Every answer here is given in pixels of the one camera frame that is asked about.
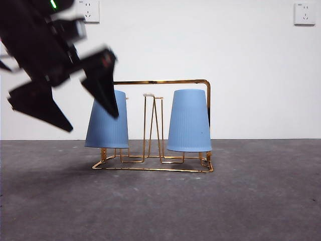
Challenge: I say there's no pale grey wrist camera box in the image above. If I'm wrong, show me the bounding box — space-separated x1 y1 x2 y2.
51 17 87 43

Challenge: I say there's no white wall socket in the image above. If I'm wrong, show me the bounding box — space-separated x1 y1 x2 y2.
75 0 100 25
293 3 316 27

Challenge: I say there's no gold wire cup rack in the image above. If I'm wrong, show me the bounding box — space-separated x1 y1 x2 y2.
92 79 214 174

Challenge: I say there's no plain blue ribbed cup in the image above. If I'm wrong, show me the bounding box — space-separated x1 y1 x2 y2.
84 89 130 149

